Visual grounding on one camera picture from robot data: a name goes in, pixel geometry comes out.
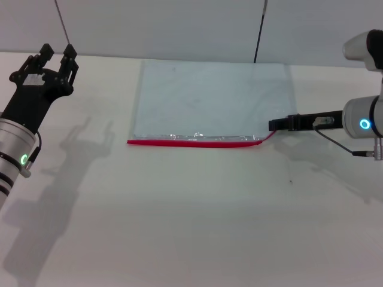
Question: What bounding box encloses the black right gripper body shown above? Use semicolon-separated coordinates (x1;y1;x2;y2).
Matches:
288;109;344;133

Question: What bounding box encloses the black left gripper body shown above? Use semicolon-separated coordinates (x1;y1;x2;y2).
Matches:
0;68;74;133

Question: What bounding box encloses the clear red-zipper document bag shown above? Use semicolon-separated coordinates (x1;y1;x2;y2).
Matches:
126;59;297;149

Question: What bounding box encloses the grey right arm cable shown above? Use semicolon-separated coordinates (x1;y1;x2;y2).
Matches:
312;118;383;161

